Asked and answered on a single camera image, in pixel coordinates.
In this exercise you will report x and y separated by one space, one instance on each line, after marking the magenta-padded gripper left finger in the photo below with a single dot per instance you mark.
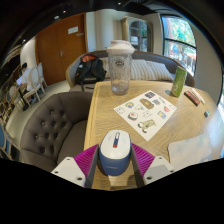
68 170

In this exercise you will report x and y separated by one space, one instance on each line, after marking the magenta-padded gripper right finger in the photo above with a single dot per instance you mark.
158 170

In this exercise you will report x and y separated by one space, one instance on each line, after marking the blue and white computer mouse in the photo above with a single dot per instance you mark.
115 156

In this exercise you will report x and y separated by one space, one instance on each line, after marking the grey tufted armchair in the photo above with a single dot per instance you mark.
46 130

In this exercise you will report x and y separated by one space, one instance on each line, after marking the white sticker sheet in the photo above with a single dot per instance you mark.
146 113

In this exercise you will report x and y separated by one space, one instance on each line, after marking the small teal eraser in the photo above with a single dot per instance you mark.
207 114

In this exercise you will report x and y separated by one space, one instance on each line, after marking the black and red small box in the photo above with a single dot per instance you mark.
192 98

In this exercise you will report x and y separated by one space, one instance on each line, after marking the white tube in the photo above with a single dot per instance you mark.
199 96

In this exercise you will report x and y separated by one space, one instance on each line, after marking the green drink can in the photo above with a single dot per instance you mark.
179 81

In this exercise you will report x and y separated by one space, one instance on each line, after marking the group of dining chairs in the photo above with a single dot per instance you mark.
35 81

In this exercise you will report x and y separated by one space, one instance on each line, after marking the striped cushion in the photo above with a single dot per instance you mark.
163 73
141 70
104 66

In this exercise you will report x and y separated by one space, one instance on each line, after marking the black and red backpack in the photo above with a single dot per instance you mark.
88 70

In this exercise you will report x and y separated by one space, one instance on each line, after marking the clear shaker bottle white lid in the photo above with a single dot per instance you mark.
120 73

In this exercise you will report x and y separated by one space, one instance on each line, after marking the grey curved sofa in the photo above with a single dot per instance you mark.
181 68

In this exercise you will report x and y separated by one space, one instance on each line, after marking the person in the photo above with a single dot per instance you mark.
25 75

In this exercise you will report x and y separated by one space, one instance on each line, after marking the brown wooden door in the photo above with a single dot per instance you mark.
53 53

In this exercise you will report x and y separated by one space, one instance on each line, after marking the large black-framed window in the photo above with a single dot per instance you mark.
178 43

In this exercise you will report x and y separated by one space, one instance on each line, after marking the cream glass-door cabinet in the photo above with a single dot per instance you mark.
136 33

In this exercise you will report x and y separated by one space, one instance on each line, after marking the white door sign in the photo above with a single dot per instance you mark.
73 30

